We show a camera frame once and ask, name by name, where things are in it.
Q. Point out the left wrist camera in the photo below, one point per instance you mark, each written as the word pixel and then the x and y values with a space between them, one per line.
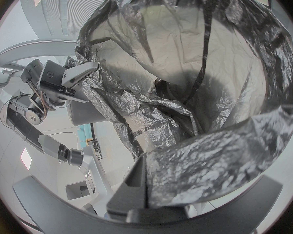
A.
pixel 72 62

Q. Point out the black plastic bag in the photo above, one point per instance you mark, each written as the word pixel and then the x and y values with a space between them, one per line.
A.
pixel 210 169

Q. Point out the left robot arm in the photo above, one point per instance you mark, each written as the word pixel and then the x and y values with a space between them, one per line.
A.
pixel 26 128

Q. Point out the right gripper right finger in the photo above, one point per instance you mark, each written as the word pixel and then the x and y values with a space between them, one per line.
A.
pixel 134 186

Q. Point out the blue-green curtain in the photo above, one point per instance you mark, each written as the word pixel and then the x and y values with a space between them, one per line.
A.
pixel 84 131

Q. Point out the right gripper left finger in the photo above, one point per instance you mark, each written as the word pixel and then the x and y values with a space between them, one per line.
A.
pixel 75 73

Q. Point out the grey trash bin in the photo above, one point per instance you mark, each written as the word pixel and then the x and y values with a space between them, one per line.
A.
pixel 88 113

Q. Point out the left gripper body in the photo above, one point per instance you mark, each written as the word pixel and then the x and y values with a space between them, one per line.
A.
pixel 51 78

